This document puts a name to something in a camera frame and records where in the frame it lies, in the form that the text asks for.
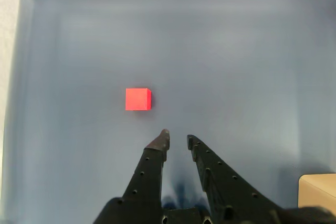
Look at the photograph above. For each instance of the beige box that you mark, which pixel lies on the beige box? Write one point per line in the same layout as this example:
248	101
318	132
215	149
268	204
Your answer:
319	190

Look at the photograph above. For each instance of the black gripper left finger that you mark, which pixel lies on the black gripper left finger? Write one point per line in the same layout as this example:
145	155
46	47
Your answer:
144	182

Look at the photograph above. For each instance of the red cube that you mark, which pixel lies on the red cube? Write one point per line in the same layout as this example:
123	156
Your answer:
136	99

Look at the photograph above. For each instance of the blue-grey table mat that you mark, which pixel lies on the blue-grey table mat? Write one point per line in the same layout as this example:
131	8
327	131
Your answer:
223	51

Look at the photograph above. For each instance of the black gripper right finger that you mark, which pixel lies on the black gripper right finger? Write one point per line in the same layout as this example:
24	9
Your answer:
225	190

